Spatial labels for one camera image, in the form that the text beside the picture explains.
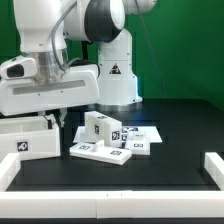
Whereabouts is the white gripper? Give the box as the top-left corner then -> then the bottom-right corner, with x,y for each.
0,64 -> 99,128

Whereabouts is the white cabinet block with markers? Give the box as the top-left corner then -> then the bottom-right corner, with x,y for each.
84,111 -> 122,147

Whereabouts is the white cabinet body box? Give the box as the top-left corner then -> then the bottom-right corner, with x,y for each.
0,115 -> 60,161

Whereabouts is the white cabinet door panel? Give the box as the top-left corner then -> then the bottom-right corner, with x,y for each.
125,131 -> 150,155

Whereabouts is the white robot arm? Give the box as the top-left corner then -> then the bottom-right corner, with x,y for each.
0,0 -> 157,116

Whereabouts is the white marker sheet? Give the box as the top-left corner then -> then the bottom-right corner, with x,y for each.
73,126 -> 162,143

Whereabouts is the white panel with knob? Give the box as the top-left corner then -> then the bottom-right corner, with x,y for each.
70,140 -> 132,165

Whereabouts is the white U-shaped table fence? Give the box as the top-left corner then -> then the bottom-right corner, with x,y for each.
0,153 -> 224,219

